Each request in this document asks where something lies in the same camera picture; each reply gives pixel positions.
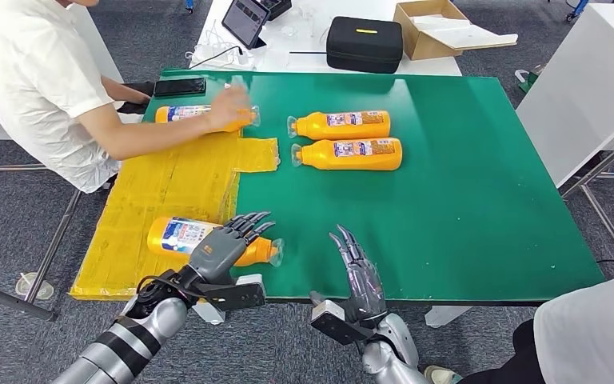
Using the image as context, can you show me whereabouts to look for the person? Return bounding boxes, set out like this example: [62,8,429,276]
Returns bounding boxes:
[423,262,614,384]
[0,0,255,194]

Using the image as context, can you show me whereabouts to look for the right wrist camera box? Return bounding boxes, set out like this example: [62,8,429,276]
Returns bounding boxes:
[309,290,374,346]

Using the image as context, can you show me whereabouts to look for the white paper sheet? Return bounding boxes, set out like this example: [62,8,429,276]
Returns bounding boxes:
[412,14,520,52]

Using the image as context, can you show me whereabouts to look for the white table foot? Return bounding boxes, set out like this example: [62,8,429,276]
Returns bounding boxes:
[424,306,472,329]
[193,302,228,326]

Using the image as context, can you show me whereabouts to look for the green white floor object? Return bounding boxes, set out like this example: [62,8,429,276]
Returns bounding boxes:
[514,63,546,94]

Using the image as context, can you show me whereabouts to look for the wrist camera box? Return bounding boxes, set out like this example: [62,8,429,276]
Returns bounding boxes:
[201,273,267,313]
[309,290,374,346]

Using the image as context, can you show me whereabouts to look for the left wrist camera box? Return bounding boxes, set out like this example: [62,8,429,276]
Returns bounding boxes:
[201,273,267,313]

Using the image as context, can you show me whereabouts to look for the brown cardboard box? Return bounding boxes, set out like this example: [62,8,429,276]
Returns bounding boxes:
[393,0,520,62]

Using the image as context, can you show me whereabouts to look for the person's right hand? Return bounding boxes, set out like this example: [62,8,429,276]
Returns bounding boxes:
[205,84,253,134]

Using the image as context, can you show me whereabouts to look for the chrome table frame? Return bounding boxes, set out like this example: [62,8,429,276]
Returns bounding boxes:
[558,122,614,266]

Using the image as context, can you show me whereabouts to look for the black carrying case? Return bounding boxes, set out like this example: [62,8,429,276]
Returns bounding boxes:
[325,15,405,75]

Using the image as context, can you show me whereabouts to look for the black smartphone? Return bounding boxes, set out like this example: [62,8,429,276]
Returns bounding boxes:
[153,78,207,98]

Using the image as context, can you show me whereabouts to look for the clear plastic cup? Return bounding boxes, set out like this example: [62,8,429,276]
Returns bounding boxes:
[14,271,55,302]

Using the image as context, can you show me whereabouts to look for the dark metal floor bar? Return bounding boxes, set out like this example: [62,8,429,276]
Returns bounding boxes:
[0,275,58,323]

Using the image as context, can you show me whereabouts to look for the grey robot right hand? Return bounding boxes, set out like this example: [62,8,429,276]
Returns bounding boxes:
[329,224,389,330]

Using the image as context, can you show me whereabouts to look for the orange detergent bottle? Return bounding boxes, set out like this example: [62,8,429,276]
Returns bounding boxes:
[146,216,285,268]
[290,138,404,172]
[286,110,392,142]
[154,103,261,134]

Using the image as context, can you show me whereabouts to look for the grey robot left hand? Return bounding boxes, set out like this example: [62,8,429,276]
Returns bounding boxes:
[187,210,277,285]

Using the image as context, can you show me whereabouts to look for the white side table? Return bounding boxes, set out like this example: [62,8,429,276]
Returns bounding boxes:
[516,0,614,188]

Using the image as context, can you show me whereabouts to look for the chrome table leg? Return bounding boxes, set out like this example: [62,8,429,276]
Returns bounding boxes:
[23,190,83,305]

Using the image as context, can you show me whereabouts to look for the black box device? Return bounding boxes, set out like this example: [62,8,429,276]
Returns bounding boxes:
[259,0,293,21]

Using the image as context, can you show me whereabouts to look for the white cable bundle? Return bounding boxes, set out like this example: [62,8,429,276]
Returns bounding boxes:
[184,21,259,71]

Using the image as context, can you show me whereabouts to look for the dark tablet on stand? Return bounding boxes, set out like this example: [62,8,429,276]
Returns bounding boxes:
[221,0,272,50]

